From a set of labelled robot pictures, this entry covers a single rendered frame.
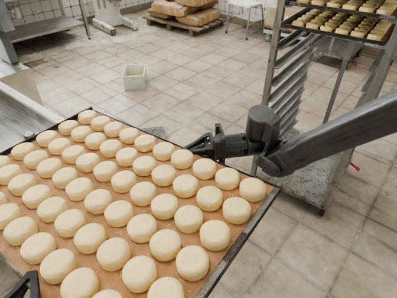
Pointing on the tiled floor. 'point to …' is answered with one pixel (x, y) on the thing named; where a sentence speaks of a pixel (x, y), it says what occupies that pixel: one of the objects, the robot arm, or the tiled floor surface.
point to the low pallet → (184, 25)
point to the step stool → (246, 13)
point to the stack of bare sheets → (156, 131)
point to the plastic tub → (134, 77)
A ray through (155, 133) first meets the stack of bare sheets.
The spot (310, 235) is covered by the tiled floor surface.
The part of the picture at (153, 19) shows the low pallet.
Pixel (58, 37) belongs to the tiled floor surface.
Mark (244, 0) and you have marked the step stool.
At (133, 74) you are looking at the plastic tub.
